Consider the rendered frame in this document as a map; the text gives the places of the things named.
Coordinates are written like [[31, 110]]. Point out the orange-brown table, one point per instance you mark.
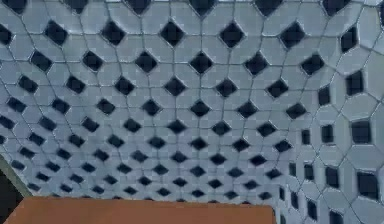
[[140, 211]]

